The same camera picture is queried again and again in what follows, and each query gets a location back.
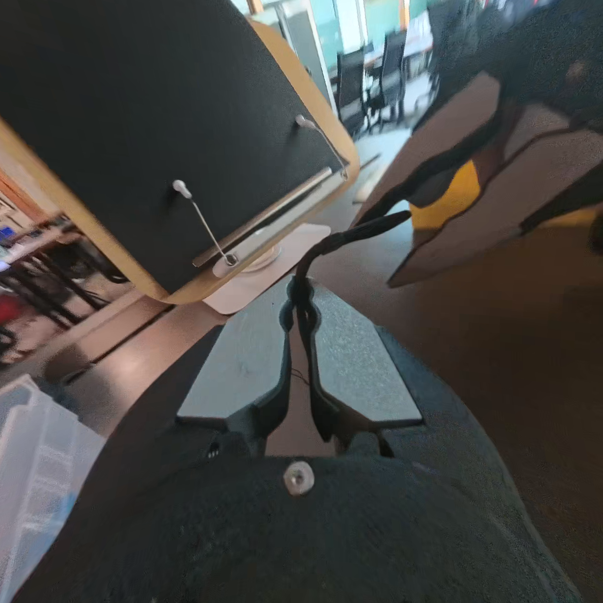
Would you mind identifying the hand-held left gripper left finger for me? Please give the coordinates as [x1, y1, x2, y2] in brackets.
[177, 275, 296, 443]

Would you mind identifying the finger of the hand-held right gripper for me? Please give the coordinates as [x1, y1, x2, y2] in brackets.
[388, 126, 603, 289]
[354, 70, 504, 228]

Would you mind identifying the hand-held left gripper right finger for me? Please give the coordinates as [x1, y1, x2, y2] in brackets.
[307, 278, 423, 443]

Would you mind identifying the yellow plastic bin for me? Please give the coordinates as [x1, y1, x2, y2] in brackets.
[409, 159, 603, 231]

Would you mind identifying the black braided cord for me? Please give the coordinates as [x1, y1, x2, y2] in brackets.
[283, 209, 413, 392]

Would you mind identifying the clear plastic bin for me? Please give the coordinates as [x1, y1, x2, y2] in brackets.
[0, 374, 107, 601]

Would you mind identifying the black office chair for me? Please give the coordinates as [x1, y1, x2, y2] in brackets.
[336, 46, 374, 137]
[376, 29, 409, 127]

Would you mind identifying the grey cabinet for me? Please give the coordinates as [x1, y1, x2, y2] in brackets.
[278, 7, 336, 113]

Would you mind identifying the black wood-edged display panel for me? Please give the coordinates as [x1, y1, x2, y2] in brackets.
[0, 0, 361, 305]

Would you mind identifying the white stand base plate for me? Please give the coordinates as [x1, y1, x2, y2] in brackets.
[203, 224, 332, 315]

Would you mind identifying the thin metal wire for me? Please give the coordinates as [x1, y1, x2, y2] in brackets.
[295, 114, 349, 181]
[171, 179, 237, 267]

